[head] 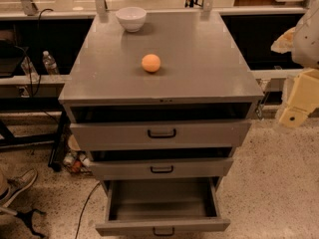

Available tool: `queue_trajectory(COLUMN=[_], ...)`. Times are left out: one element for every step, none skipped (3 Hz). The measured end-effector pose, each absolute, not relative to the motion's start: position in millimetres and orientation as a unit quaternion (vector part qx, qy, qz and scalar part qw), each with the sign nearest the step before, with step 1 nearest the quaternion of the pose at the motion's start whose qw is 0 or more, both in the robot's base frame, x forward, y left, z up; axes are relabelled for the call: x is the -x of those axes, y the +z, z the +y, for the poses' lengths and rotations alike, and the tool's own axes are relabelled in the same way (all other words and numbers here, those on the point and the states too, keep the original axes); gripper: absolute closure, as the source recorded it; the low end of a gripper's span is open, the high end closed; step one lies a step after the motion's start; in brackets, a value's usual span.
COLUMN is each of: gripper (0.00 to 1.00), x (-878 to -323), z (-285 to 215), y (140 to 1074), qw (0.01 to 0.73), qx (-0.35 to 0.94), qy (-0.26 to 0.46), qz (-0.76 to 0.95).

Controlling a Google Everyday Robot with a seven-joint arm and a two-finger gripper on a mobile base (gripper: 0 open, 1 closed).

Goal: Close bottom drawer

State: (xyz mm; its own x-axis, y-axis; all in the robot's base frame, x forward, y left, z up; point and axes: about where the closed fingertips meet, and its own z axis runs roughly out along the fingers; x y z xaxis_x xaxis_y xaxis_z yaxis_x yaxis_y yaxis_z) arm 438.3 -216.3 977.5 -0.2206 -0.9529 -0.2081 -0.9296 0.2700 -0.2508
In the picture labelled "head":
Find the clear plastic water bottle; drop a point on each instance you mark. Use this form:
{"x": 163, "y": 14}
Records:
{"x": 50, "y": 64}

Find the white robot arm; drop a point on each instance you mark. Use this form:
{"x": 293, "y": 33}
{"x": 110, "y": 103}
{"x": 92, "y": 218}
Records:
{"x": 302, "y": 41}

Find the black chair base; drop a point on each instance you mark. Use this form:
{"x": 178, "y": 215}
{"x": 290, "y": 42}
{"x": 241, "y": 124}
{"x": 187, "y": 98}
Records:
{"x": 27, "y": 218}

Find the grey top drawer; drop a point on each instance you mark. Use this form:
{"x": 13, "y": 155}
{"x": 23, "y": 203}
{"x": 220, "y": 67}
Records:
{"x": 161, "y": 134}

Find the grey sneaker shoe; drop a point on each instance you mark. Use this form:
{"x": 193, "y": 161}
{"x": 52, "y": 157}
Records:
{"x": 10, "y": 188}

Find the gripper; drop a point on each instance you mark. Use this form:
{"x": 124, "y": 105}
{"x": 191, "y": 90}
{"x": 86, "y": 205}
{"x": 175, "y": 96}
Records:
{"x": 307, "y": 44}

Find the black metal table leg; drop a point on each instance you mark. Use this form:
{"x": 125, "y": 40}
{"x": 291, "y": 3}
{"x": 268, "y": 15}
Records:
{"x": 55, "y": 159}

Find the clutter of small floor items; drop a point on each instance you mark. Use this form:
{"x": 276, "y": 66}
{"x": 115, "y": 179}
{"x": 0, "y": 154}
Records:
{"x": 75, "y": 160}

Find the grey middle drawer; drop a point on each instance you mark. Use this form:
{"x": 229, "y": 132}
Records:
{"x": 161, "y": 168}

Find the white ceramic bowl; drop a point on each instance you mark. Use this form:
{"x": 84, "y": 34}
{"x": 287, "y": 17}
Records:
{"x": 131, "y": 18}

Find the grey drawer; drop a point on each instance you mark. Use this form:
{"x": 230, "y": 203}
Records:
{"x": 161, "y": 168}
{"x": 161, "y": 134}
{"x": 162, "y": 207}

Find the grey metal drawer cabinet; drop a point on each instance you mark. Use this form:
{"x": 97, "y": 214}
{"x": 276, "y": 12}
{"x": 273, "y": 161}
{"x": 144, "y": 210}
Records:
{"x": 202, "y": 76}

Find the grey bottom drawer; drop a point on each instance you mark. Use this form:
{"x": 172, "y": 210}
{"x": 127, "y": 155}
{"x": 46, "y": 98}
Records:
{"x": 162, "y": 207}

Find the orange ball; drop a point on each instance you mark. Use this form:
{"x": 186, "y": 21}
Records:
{"x": 151, "y": 63}

